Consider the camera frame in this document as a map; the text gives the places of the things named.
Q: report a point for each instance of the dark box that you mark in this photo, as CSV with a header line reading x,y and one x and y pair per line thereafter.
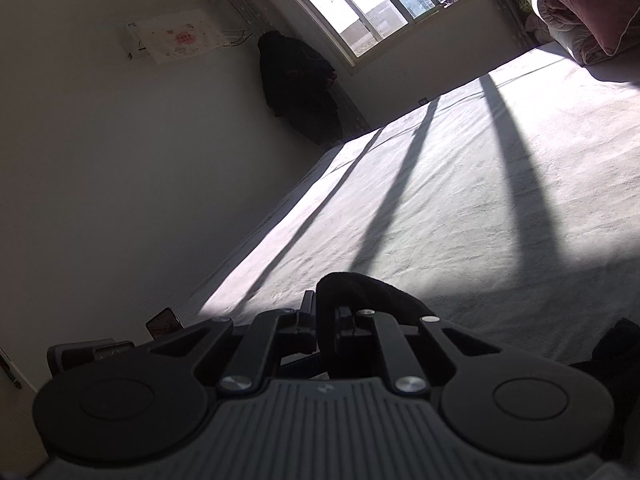
x,y
85,355

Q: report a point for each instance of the dark hanging coat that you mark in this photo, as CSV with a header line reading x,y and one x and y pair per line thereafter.
x,y
300,90

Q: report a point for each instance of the bed with grey sheet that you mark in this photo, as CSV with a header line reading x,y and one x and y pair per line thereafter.
x,y
450,185

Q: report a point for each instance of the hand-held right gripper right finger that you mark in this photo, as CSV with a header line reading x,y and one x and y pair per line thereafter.
x,y
346,331

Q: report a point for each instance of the wrapped air conditioner pipe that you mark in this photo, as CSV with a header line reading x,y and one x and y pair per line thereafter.
x,y
242,0

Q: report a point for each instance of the window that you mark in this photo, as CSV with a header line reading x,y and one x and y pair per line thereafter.
x,y
370,5

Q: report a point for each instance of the covered wall air conditioner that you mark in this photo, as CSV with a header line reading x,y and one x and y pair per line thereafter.
x,y
175,35

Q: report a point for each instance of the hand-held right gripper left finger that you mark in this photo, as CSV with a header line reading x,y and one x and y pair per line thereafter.
x,y
287,331

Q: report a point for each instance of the black shirt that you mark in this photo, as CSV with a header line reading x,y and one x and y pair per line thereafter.
x,y
370,290

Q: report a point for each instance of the large pink pillow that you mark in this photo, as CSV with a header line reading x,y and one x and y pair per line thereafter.
x,y
590,0

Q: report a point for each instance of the patterned grey curtain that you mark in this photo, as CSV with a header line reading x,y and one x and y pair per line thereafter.
x,y
505,0

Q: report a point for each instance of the folded white pink duvet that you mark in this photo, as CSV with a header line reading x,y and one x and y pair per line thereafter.
x,y
560,30

